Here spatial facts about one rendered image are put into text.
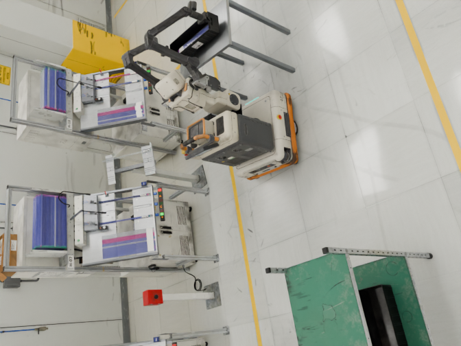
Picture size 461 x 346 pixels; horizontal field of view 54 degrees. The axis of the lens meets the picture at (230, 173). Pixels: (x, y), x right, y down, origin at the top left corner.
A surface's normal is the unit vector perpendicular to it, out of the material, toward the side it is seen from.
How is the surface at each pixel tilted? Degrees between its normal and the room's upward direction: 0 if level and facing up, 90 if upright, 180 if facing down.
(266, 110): 0
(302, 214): 0
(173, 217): 90
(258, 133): 90
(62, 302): 90
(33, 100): 90
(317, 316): 0
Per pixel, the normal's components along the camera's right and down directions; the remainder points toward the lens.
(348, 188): -0.76, -0.14
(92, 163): 0.63, -0.39
